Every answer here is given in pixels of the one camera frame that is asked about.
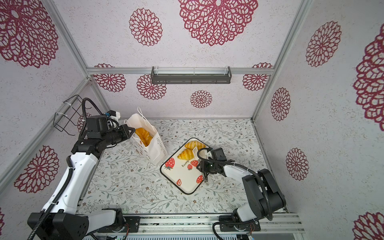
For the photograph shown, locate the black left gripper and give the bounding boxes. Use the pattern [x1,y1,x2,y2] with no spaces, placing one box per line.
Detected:
[102,123,135,147]

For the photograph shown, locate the white slotted serving tongs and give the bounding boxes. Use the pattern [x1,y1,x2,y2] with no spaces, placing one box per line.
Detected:
[193,147,208,160]

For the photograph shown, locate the white paper gift bag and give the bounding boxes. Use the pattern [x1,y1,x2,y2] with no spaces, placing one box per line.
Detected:
[124,107,168,167]

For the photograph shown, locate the long braided fake bread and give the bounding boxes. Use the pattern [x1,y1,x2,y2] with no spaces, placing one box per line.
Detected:
[135,128,153,147]

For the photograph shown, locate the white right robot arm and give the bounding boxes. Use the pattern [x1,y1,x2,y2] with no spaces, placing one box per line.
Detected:
[194,148,286,240]

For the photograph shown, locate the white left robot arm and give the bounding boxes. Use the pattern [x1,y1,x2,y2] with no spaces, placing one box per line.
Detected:
[28,98,135,240]

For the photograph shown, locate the middle fake croissant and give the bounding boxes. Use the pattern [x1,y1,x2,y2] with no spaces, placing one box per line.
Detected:
[178,149,195,161]

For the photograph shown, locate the fake croissant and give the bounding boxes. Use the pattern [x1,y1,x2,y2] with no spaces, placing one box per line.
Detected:
[185,140,207,150]
[178,149,195,161]

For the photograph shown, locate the top fake croissant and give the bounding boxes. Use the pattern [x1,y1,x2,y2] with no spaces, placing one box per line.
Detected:
[185,140,207,150]

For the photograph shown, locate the strawberry print rectangular tray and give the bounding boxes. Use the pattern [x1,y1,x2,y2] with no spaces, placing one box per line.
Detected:
[160,138,208,195]

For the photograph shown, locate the black overhead light bar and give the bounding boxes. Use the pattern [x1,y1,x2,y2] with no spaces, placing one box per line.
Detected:
[150,67,233,85]

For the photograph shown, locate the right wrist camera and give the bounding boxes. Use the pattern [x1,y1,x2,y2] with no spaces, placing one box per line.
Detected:
[210,148,227,162]

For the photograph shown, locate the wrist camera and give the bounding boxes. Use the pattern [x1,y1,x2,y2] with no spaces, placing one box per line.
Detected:
[210,148,227,162]
[105,110,121,121]

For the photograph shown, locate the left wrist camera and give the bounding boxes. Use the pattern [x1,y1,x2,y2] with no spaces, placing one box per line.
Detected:
[105,110,121,121]

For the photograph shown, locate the black wire wall basket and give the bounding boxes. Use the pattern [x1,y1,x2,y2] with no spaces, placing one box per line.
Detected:
[52,95,85,136]

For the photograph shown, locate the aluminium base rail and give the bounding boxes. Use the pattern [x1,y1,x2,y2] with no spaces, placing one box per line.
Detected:
[86,213,305,240]

